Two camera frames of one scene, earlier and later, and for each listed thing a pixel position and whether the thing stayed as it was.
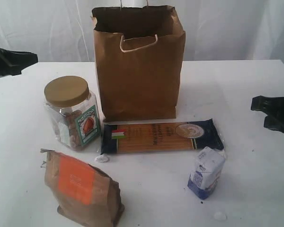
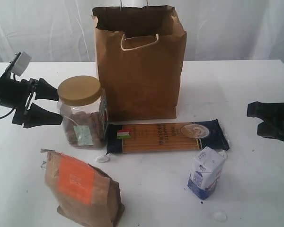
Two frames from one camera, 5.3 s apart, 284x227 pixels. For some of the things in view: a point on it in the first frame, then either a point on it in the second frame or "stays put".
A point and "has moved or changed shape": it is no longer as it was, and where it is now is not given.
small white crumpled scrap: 102,158 stays put
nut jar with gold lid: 73,111 has moved or changed shape
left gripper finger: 22,59 -> 45,91
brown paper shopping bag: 138,51 stays put
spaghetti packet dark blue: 119,138 stays put
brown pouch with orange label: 86,196 stays put
